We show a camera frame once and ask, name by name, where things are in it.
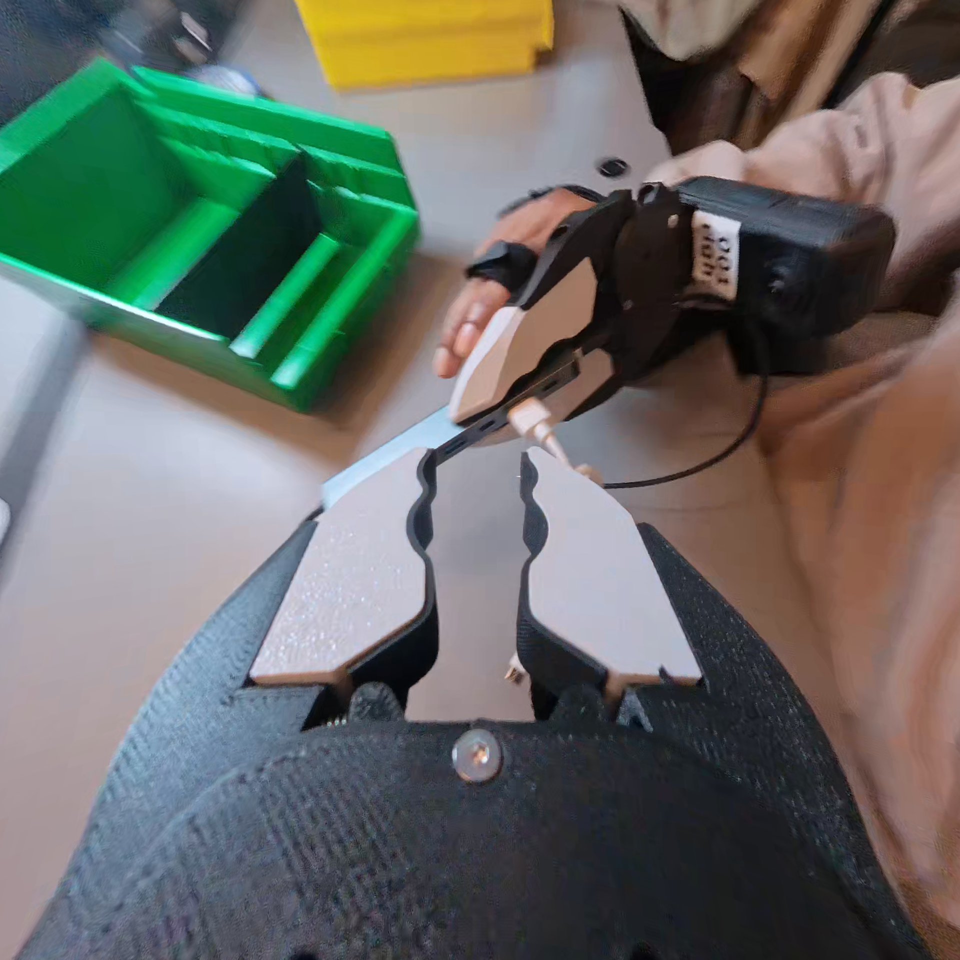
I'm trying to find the green plastic bin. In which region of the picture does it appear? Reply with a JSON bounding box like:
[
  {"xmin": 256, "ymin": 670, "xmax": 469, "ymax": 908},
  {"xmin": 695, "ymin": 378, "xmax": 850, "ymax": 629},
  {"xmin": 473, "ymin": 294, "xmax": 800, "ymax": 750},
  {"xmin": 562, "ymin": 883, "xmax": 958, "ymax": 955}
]
[{"xmin": 0, "ymin": 56, "xmax": 421, "ymax": 414}]

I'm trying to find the black bin divider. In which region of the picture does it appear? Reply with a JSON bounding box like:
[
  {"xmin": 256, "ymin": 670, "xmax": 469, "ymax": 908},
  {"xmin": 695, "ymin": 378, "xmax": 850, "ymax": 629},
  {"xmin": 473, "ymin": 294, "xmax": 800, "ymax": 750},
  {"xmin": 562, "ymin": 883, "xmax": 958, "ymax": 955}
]
[{"xmin": 153, "ymin": 153, "xmax": 324, "ymax": 342}]

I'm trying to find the person's beige hoodie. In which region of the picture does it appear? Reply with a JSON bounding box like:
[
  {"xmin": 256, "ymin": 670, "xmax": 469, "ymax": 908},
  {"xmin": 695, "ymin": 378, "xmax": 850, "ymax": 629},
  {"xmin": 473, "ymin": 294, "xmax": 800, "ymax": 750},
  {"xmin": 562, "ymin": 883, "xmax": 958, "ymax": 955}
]
[{"xmin": 753, "ymin": 296, "xmax": 960, "ymax": 927}]

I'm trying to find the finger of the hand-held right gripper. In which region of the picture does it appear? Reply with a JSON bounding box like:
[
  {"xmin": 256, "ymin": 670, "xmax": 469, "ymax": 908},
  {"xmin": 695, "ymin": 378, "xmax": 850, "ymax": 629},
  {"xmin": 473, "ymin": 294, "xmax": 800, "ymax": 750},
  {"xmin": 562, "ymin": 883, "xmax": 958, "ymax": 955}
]
[
  {"xmin": 549, "ymin": 348, "xmax": 624, "ymax": 423},
  {"xmin": 448, "ymin": 258, "xmax": 601, "ymax": 427}
]

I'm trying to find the thin cable with pale plug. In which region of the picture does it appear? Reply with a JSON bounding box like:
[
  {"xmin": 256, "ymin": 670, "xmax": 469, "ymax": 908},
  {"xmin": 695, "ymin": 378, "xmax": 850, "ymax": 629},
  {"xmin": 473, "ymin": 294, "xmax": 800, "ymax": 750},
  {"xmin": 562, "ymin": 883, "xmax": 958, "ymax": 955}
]
[{"xmin": 507, "ymin": 322, "xmax": 772, "ymax": 490}]

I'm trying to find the yellow plastic bin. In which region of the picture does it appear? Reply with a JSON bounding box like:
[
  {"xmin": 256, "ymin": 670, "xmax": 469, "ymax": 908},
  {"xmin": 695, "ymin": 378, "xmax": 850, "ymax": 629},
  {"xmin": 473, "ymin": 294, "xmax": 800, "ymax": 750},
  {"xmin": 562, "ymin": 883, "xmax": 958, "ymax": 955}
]
[{"xmin": 294, "ymin": 0, "xmax": 556, "ymax": 91}]

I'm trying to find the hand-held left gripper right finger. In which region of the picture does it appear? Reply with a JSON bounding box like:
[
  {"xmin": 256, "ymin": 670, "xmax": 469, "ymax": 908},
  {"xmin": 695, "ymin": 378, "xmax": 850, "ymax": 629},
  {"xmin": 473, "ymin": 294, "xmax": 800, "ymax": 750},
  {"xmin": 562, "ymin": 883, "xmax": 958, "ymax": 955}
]
[{"xmin": 516, "ymin": 446, "xmax": 705, "ymax": 714}]

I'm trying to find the grey usb hub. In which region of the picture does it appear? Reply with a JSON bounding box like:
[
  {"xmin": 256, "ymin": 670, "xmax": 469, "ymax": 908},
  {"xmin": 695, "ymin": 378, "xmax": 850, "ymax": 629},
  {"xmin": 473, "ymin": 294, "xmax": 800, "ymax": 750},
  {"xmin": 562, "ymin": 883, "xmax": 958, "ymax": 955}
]
[{"xmin": 321, "ymin": 358, "xmax": 582, "ymax": 511}]

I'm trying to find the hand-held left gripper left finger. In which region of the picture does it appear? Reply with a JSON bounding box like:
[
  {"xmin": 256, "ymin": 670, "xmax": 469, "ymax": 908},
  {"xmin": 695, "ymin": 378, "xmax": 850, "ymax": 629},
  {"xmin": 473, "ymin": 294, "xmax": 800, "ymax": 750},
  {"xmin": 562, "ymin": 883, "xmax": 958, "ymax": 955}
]
[{"xmin": 247, "ymin": 447, "xmax": 440, "ymax": 714}]

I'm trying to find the person's right hand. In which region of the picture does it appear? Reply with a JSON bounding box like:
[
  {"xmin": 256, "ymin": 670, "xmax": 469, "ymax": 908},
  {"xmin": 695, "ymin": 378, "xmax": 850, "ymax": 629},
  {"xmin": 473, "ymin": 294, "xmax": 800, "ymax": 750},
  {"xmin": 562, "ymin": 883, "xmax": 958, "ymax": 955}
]
[{"xmin": 433, "ymin": 187, "xmax": 601, "ymax": 380}]

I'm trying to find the person's right forearm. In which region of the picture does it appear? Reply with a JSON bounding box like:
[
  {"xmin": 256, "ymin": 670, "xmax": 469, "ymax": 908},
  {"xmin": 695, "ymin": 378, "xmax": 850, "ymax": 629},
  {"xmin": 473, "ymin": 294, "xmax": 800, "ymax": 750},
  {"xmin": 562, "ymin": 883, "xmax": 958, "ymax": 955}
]
[{"xmin": 646, "ymin": 71, "xmax": 960, "ymax": 316}]

